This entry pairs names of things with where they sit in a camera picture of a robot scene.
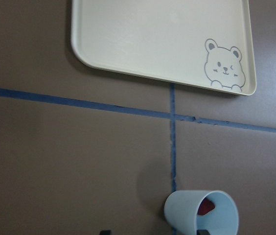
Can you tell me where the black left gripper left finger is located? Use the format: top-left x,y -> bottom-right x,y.
99,230 -> 111,235

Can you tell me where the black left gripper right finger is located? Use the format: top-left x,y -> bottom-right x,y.
197,229 -> 209,235

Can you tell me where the red strawberry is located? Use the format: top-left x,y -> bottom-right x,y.
197,197 -> 215,216

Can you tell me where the light blue plastic cup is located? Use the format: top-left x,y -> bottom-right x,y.
164,190 -> 239,235

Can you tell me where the cream bear tray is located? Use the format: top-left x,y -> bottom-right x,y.
71,0 -> 257,95

